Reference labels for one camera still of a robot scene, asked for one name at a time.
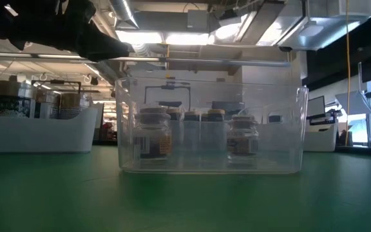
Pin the gray metal junction box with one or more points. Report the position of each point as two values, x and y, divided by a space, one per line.
197 19

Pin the small cork-lid glass jar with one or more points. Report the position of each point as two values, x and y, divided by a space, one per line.
243 138
151 135

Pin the long gray metal pipe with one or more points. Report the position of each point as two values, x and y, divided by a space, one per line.
205 61

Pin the fluorescent light panel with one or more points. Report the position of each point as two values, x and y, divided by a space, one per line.
147 37

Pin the clear plastic bin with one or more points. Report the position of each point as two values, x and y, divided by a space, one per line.
188 141
205 161

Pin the black station frame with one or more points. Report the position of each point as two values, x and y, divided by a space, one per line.
167 86

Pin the white tilted panel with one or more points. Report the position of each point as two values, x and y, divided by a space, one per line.
353 102

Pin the rectangular silver air duct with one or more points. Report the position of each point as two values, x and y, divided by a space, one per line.
317 29

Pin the green table mat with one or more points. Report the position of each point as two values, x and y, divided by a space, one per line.
76 199

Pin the round silver ventilation duct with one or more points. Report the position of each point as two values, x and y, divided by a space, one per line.
124 11

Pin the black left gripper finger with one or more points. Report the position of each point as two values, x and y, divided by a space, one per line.
108 46

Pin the white-backed monitor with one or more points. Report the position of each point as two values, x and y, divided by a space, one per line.
316 106

